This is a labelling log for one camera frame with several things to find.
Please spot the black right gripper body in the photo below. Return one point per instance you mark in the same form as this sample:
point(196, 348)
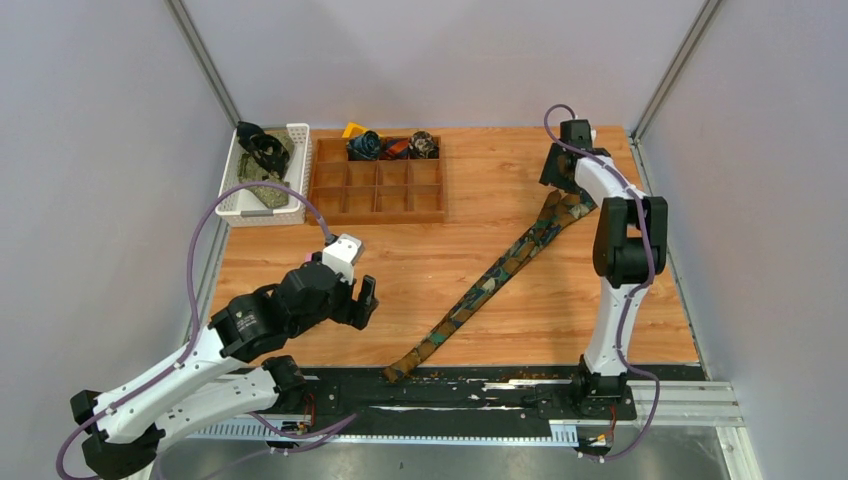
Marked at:
point(551, 173)

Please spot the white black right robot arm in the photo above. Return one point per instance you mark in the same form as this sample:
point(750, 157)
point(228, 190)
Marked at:
point(629, 250)

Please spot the yellow object behind tray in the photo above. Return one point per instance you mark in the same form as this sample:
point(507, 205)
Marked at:
point(353, 129)

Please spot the black patterned tie in basket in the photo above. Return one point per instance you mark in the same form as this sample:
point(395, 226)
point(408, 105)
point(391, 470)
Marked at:
point(266, 150)

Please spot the white plastic basket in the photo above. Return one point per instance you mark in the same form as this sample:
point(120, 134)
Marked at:
point(264, 206)

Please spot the rolled orange striped tie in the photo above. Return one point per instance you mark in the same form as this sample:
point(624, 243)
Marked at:
point(395, 148)

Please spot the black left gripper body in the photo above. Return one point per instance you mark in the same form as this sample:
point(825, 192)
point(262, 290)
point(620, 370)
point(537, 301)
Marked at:
point(342, 307)

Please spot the rolled dark blue tie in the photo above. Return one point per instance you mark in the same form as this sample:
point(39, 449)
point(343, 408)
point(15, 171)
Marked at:
point(364, 147)

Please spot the wooden compartment tray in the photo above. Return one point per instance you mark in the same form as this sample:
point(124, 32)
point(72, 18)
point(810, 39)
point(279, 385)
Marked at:
point(357, 192)

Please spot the aluminium frame rail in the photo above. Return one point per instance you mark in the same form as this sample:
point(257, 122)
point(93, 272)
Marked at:
point(200, 53)

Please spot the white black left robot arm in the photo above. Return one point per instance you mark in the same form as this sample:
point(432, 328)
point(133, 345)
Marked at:
point(230, 370)

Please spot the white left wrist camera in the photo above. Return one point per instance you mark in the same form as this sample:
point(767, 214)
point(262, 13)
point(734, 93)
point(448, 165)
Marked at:
point(341, 256)

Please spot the rolled brown floral tie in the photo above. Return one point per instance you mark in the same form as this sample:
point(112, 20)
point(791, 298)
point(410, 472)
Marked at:
point(422, 145)

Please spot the dark patterned necktie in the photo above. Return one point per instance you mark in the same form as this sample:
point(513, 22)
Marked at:
point(557, 213)

